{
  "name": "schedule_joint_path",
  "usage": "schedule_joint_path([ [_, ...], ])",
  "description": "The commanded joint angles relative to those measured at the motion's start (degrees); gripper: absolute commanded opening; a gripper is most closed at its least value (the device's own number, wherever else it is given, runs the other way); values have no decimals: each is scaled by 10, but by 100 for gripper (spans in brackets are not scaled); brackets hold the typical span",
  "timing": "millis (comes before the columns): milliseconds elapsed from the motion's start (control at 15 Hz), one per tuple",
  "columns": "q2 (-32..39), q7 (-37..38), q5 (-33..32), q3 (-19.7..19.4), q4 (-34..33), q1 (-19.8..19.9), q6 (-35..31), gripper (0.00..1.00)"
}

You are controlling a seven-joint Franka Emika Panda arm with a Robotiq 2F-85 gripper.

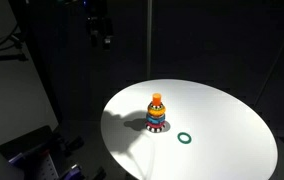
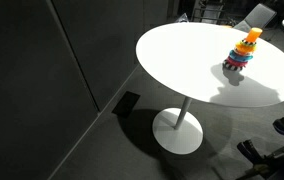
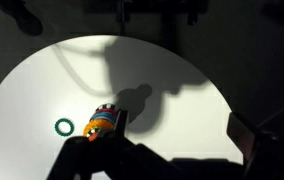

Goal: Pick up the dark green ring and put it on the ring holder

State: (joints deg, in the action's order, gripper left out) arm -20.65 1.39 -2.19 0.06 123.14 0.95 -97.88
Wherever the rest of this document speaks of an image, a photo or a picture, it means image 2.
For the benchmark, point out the black floor plate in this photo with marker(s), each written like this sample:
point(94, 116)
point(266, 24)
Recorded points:
point(126, 104)

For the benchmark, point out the white table pedestal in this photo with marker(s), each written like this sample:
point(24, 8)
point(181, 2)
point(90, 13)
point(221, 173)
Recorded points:
point(178, 135)

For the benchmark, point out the metal frame cart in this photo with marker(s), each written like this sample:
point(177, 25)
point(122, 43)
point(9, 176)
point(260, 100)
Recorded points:
point(212, 11)

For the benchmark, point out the black metal mounting frame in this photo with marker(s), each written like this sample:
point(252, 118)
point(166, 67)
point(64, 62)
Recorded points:
point(283, 160)

